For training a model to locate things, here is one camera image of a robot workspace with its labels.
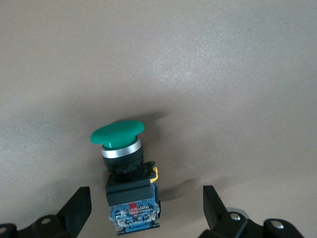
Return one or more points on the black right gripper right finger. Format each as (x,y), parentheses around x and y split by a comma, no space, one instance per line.
(213,208)

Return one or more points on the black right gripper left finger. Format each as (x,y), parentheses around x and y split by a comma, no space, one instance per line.
(76,210)

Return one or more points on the green mushroom push button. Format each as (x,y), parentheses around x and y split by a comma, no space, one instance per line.
(128,196)

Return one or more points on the brown table cover sheet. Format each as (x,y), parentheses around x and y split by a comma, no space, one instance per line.
(198,62)

